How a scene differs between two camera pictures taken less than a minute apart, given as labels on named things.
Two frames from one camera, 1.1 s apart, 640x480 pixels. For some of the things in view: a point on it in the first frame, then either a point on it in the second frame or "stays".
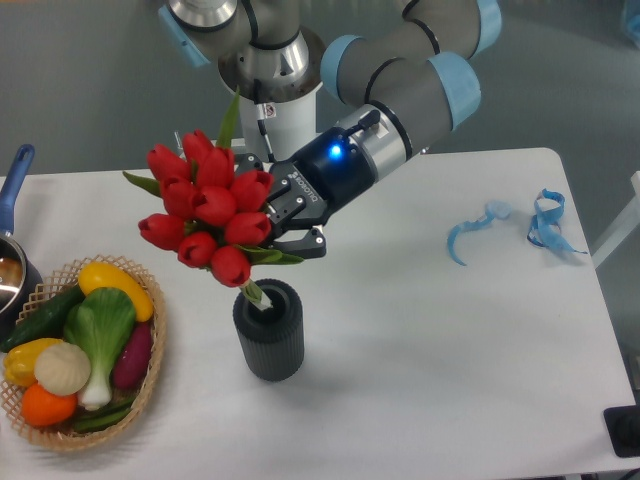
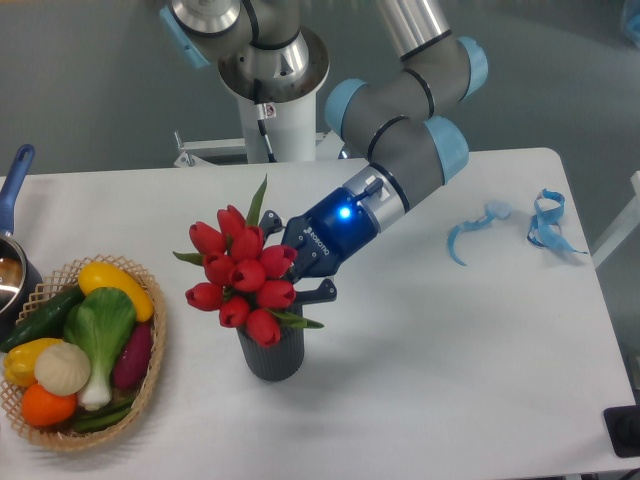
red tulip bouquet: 219,218 to 245,280
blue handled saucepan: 21,275 stays
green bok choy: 101,323 stays
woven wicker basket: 62,436 stays
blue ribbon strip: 545,229 stays
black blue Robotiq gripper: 326,177 to 336,225
